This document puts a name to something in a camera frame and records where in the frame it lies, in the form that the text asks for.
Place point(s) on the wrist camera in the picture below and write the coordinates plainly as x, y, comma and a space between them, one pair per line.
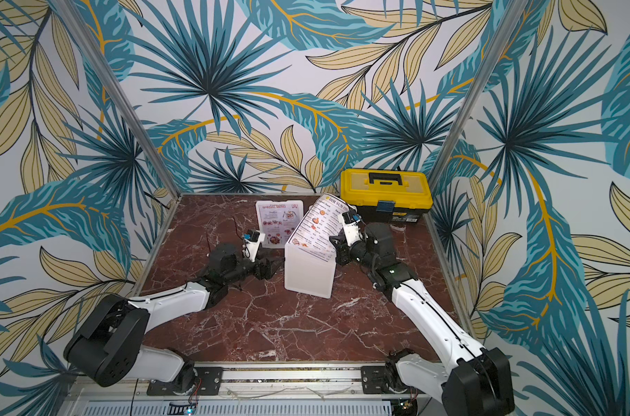
350, 221
252, 241

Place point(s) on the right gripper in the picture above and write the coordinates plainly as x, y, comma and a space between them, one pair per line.
343, 250

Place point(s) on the white menu rack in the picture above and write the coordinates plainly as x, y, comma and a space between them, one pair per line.
278, 222
307, 273

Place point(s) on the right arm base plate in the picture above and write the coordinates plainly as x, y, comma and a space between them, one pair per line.
398, 379

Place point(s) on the aluminium front rail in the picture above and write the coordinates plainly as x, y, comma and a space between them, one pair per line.
259, 388

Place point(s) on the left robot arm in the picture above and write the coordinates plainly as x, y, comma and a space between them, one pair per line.
108, 347

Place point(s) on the pink menu sheet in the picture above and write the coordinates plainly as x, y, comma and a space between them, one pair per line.
278, 223

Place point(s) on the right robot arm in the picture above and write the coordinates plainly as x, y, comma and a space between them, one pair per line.
468, 379

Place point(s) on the yellow header menu sheet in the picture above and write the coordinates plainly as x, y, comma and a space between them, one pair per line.
320, 222

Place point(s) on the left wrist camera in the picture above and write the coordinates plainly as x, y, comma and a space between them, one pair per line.
252, 241

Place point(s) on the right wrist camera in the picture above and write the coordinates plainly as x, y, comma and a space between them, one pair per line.
350, 221

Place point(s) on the yellow black toolbox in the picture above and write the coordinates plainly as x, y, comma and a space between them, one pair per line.
386, 196

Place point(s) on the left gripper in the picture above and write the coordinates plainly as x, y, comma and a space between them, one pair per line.
261, 274

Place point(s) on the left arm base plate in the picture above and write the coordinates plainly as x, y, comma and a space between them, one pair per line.
201, 381

